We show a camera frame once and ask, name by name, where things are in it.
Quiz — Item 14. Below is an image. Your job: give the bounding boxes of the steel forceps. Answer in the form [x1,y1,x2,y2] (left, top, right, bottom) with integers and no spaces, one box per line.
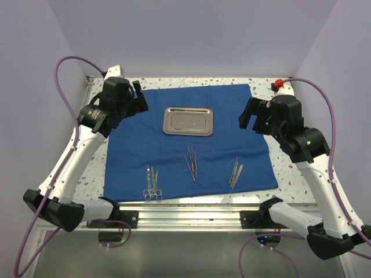
[229,157,238,185]

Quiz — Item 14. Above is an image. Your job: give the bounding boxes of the blue surgical cloth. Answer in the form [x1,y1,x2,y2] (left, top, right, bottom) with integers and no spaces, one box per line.
[104,84,278,202]

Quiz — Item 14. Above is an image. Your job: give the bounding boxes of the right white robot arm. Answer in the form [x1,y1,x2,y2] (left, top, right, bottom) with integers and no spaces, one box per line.
[238,95,370,260]

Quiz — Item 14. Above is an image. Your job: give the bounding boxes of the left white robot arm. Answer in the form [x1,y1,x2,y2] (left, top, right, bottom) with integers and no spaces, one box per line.
[23,77,148,232]

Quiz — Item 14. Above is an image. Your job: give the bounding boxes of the stainless steel tray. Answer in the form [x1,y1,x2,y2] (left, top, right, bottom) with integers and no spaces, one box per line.
[162,107,213,137]

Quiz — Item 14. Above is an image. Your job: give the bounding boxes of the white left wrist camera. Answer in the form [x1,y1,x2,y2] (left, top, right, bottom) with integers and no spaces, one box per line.
[104,65,124,80]

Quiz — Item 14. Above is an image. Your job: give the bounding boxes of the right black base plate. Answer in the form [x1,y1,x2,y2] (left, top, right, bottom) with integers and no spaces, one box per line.
[239,210,278,229]

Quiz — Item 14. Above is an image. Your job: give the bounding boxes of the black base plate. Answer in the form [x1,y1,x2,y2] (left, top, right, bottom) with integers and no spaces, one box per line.
[239,210,278,229]
[86,210,139,229]

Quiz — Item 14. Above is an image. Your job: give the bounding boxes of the aluminium mounting rail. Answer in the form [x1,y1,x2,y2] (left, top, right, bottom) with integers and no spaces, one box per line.
[37,202,319,232]

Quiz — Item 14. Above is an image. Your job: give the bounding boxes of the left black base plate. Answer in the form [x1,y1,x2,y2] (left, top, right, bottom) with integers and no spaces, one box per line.
[86,210,139,229]

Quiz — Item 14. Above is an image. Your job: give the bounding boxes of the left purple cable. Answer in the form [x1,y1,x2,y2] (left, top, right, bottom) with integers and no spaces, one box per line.
[13,57,131,277]

